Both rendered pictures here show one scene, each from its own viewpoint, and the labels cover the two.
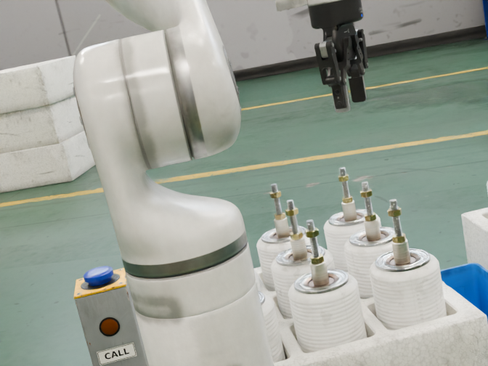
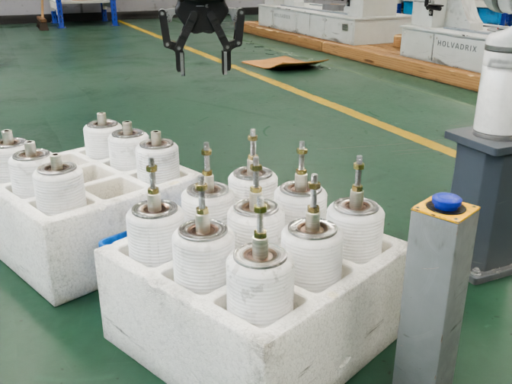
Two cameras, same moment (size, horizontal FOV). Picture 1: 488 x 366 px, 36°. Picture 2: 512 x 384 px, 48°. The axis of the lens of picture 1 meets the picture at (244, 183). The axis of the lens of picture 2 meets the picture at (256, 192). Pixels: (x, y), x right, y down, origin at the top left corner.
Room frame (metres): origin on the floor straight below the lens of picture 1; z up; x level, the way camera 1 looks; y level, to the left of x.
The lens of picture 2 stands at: (1.63, 0.61, 0.63)
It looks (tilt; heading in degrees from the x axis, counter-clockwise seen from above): 22 degrees down; 230
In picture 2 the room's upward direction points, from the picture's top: straight up
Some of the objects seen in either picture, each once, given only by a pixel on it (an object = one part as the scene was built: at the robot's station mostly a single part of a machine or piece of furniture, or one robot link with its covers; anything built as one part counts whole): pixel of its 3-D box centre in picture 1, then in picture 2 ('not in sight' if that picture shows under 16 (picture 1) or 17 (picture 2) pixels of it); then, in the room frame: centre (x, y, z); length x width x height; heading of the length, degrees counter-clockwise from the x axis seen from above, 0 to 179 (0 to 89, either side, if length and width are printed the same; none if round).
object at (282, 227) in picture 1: (282, 227); (203, 222); (1.19, -0.05, 0.26); 0.02 x 0.02 x 0.03
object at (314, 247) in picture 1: (314, 247); (301, 161); (0.95, -0.08, 0.30); 0.01 x 0.01 x 0.08
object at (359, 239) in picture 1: (373, 237); (207, 190); (1.09, -0.18, 0.25); 0.08 x 0.08 x 0.01
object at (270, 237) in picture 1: (283, 234); (203, 230); (1.19, -0.05, 0.25); 0.08 x 0.08 x 0.01
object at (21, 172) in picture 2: not in sight; (37, 195); (1.25, -0.58, 0.16); 0.10 x 0.10 x 0.18
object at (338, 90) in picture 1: (336, 91); (232, 54); (1.05, -0.15, 0.49); 0.03 x 0.01 x 0.05; 149
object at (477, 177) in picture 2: not in sight; (484, 202); (0.52, 0.05, 0.15); 0.15 x 0.15 x 0.30; 75
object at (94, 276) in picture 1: (99, 277); (446, 203); (0.96, 0.22, 0.32); 0.04 x 0.04 x 0.02
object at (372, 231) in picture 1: (372, 229); (207, 183); (1.09, -0.18, 0.26); 0.02 x 0.02 x 0.03
